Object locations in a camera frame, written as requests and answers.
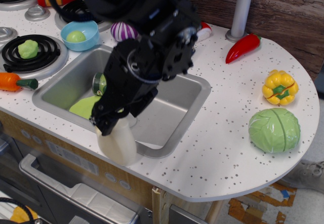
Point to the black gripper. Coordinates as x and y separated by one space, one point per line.
132 74

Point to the cream detergent bottle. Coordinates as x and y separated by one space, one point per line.
119 146

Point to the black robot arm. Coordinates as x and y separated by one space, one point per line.
168 32

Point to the silver sink basin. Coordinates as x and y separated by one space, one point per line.
157 130

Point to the green pea can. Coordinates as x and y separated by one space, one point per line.
99 84

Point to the light green plate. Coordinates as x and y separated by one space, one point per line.
83 107

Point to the purple striped onion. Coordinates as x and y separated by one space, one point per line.
121 31

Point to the light blue bowl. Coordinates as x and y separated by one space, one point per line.
89 29

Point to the green ball in bowl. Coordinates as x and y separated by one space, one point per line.
75 36

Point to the front left stove burner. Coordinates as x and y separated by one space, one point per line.
51 57

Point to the red white sushi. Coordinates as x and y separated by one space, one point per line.
204 33

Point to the green lettuce piece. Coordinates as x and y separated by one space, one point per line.
28 49

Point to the back right stove burner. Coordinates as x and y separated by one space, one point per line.
79 7

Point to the orange toy carrot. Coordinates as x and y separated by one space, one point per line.
12 82

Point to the grey stove knob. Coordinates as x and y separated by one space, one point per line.
36 13
7 34

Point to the grey stove knob left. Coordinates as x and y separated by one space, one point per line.
7 34

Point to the red chili pepper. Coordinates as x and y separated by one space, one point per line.
245 45

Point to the green cabbage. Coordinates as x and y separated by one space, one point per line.
274 130

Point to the yellow bell pepper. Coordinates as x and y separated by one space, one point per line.
280 88

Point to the grey support pole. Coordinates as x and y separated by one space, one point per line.
238 28

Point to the silver oven door handle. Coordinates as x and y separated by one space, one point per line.
75 198

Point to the yellow object with black cable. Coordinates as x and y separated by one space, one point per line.
21 213

